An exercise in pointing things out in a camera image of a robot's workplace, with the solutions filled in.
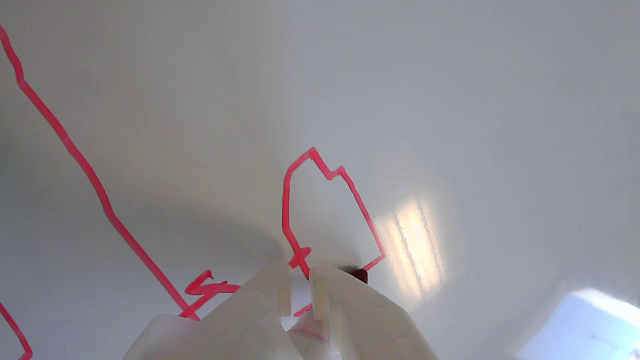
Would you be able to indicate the large whiteboard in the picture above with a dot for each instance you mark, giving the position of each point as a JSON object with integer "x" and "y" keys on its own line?
{"x": 150, "y": 150}

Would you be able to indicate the red and white marker pen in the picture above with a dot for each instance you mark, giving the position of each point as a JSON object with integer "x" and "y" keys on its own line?
{"x": 310, "y": 335}

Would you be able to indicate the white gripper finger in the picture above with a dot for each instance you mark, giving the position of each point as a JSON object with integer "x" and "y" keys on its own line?
{"x": 365, "y": 325}
{"x": 240, "y": 325}

